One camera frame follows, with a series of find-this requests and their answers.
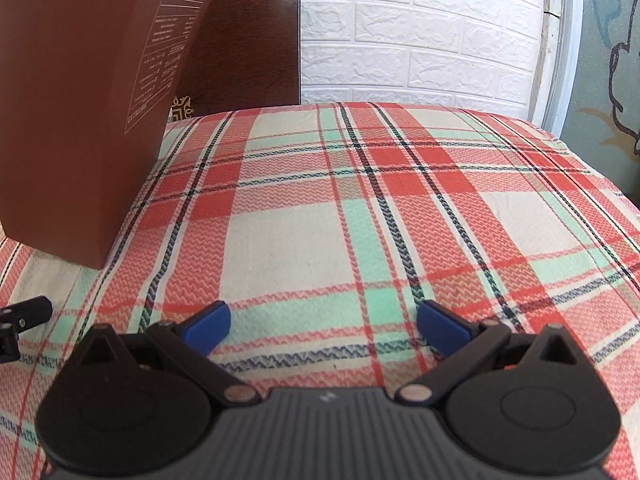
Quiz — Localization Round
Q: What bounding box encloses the white door frame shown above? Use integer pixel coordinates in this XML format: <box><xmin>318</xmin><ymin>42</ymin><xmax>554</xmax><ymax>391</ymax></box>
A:
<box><xmin>530</xmin><ymin>0</ymin><xmax>586</xmax><ymax>136</ymax></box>

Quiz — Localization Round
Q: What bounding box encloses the plaid tablecloth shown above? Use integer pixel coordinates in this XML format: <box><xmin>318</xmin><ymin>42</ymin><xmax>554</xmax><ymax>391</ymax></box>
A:
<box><xmin>0</xmin><ymin>101</ymin><xmax>640</xmax><ymax>480</ymax></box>

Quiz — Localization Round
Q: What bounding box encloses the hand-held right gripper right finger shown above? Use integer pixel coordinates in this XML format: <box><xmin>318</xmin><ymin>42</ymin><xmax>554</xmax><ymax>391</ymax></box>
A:
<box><xmin>395</xmin><ymin>300</ymin><xmax>583</xmax><ymax>408</ymax></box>

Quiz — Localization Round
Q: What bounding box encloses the dark brown chair back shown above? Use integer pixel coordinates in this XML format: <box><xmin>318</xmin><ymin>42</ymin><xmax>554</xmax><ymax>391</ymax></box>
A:
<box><xmin>167</xmin><ymin>0</ymin><xmax>301</xmax><ymax>121</ymax></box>

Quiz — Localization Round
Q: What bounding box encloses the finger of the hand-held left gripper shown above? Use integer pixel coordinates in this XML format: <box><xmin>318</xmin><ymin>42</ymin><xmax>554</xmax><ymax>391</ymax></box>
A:
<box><xmin>0</xmin><ymin>296</ymin><xmax>53</xmax><ymax>361</ymax></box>

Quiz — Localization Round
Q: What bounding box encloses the cartoon wall panel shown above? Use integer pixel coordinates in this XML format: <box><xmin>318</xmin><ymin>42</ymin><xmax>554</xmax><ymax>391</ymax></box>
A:
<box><xmin>560</xmin><ymin>0</ymin><xmax>640</xmax><ymax>201</ymax></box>

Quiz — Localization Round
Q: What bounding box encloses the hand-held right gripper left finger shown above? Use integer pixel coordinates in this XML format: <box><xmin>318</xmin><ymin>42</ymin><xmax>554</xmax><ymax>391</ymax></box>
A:
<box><xmin>75</xmin><ymin>300</ymin><xmax>261</xmax><ymax>408</ymax></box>

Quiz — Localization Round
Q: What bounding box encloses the brown cardboard box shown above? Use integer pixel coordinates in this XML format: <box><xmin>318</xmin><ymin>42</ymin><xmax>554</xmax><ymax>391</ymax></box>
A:
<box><xmin>0</xmin><ymin>0</ymin><xmax>231</xmax><ymax>268</ymax></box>

